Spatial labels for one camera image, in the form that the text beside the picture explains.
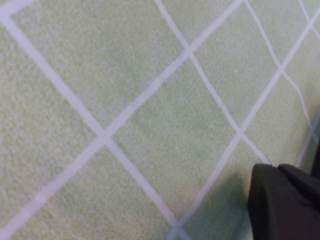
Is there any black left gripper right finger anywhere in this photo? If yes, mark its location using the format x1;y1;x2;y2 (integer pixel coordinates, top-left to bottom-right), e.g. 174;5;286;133
278;163;320;212

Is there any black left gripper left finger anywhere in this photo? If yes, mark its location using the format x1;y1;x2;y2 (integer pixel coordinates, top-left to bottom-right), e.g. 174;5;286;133
246;163;320;240

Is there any green white-grid tablecloth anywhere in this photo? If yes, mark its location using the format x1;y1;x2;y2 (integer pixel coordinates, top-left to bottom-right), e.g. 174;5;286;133
0;0;320;240

